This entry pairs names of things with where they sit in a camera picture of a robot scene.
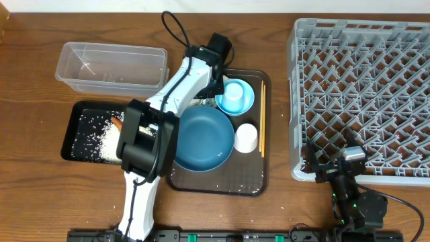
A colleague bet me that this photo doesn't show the wooden chopstick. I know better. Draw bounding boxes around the wooden chopstick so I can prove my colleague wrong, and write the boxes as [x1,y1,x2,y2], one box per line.
[259,81,264,153]
[261,85,266,158]

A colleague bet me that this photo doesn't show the orange carrot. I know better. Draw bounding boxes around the orange carrot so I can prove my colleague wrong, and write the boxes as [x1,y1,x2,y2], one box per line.
[111,116,122,131]

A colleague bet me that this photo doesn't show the foil wrapper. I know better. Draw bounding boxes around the foil wrapper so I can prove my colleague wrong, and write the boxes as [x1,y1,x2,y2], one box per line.
[193,98,217,108]

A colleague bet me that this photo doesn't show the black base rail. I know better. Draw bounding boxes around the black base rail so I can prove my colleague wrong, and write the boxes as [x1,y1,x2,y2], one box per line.
[66,229,404,242]

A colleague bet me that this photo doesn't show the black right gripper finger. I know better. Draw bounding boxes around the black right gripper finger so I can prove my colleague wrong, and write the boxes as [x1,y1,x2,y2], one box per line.
[301,139,319,173]
[345,130,369,157]

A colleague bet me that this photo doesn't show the pale pink cup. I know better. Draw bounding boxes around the pale pink cup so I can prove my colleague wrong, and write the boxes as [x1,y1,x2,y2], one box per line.
[234,123,258,153]

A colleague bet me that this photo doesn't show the dark blue plate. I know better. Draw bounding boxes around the dark blue plate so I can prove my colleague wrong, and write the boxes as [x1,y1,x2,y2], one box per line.
[174,106,234,172]

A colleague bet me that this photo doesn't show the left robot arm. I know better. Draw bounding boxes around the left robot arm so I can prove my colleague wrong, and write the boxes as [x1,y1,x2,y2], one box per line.
[116,33,232,241]

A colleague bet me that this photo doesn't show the light blue cup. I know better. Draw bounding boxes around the light blue cup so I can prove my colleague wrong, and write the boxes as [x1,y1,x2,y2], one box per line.
[222,83,244,112]

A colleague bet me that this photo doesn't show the wooden chopstick left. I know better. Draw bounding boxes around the wooden chopstick left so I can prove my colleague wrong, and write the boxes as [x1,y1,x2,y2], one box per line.
[259,81,264,153]

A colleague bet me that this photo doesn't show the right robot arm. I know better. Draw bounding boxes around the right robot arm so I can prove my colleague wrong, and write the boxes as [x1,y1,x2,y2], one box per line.
[304,134,387,233]

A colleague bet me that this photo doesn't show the grey dishwasher rack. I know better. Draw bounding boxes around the grey dishwasher rack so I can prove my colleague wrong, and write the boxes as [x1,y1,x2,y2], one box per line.
[287,18,429,187]

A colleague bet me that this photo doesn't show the black tray bin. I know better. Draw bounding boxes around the black tray bin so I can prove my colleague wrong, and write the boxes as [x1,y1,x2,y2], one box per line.
[60,101,126,161]

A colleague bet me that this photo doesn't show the dark brown serving tray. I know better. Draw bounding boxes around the dark brown serving tray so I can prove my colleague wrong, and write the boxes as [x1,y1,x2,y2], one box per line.
[167,69,271,196]

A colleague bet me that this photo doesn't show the white rice pile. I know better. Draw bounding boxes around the white rice pile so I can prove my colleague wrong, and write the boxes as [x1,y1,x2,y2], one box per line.
[71,112,159,165]

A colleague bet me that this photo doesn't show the wooden chopstick right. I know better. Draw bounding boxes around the wooden chopstick right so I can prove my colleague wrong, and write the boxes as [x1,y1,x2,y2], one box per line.
[261,85,266,158]

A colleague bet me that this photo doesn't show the clear plastic bin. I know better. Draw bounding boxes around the clear plastic bin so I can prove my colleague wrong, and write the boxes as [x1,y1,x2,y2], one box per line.
[55,42,169,97]

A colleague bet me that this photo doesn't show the light blue bowl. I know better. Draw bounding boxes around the light blue bowl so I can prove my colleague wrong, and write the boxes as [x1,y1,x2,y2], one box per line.
[215,79,255,116]

